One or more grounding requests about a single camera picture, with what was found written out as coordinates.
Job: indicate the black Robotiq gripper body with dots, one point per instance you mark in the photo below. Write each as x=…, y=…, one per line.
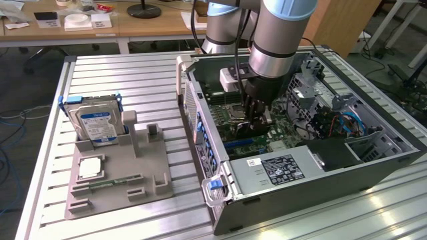
x=263, y=90

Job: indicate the graphics card with metal bracket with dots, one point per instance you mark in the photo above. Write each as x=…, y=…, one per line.
x=242, y=131

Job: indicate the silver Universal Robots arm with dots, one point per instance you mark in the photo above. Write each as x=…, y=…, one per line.
x=274, y=45

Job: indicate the CPU socket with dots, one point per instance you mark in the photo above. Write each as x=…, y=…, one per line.
x=235, y=111

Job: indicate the green motherboard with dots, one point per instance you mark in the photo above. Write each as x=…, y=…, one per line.
x=283, y=130

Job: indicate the installed RAM stick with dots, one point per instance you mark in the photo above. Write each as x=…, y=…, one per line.
x=228, y=127

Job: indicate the blue expansion slot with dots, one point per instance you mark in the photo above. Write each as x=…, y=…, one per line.
x=238, y=143

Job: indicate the perforated metal disk bay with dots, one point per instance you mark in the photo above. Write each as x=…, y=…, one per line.
x=307, y=95

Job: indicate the grey power supply unit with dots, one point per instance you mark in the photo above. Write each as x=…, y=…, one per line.
x=247, y=172

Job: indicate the blue case latch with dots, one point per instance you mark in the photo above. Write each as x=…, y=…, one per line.
x=214, y=186

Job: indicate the open black PC case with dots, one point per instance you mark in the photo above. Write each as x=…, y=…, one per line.
x=300, y=195

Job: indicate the wooden cabinet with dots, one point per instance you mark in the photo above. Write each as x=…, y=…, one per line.
x=340, y=25

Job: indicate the silver slanted disk bay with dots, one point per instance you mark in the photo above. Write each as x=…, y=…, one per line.
x=377, y=147

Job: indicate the white paper stack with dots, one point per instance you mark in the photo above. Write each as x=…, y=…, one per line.
x=186, y=22

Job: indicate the grey plastic parts rack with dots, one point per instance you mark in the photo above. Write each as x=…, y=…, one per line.
x=134, y=172

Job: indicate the black floor stand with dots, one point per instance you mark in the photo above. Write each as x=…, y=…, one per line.
x=409, y=80

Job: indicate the hard disk in blue caddy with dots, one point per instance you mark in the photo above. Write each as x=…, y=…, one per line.
x=96, y=125

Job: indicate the black round lamp base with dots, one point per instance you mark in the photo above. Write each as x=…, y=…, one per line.
x=144, y=11

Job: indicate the green RAM stick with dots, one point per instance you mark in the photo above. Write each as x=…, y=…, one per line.
x=107, y=183

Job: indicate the silver CPU chip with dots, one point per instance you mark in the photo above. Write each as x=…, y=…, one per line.
x=90, y=168

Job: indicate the small white printed box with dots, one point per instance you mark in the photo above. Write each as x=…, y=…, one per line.
x=100, y=23

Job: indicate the red packet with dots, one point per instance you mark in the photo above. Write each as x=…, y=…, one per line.
x=103, y=8

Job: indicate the wooden desk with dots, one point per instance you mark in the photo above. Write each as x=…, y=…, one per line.
x=83, y=35

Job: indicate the black chair base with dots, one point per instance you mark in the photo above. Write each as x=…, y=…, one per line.
x=36, y=53

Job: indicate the white tape roll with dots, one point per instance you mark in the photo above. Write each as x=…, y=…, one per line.
x=62, y=2

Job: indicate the white box with black top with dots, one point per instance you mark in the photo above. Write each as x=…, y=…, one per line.
x=47, y=21

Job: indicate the white paper label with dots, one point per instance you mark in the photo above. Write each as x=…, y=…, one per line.
x=16, y=25

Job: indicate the clear plastic bag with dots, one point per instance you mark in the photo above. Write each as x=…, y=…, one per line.
x=14, y=12

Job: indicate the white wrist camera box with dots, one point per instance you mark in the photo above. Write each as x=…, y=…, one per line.
x=230, y=80

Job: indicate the white table frame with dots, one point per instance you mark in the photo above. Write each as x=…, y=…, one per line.
x=395, y=15

